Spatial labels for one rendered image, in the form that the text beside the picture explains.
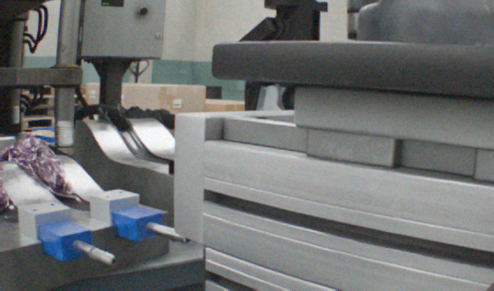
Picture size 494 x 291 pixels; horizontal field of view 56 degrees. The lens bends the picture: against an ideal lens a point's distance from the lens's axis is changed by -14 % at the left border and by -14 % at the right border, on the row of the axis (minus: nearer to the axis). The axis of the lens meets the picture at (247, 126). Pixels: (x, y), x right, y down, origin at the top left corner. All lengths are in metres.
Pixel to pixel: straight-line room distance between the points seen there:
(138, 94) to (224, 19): 4.97
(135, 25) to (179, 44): 8.19
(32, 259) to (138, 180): 0.31
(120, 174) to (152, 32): 0.89
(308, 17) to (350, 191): 0.41
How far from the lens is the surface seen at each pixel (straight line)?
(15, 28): 2.06
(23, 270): 0.52
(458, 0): 0.25
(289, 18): 0.69
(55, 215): 0.54
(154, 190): 0.74
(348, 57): 0.23
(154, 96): 4.67
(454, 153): 0.27
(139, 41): 1.63
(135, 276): 0.61
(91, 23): 1.56
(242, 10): 9.32
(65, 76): 1.37
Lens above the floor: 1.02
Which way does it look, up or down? 5 degrees down
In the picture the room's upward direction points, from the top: 2 degrees clockwise
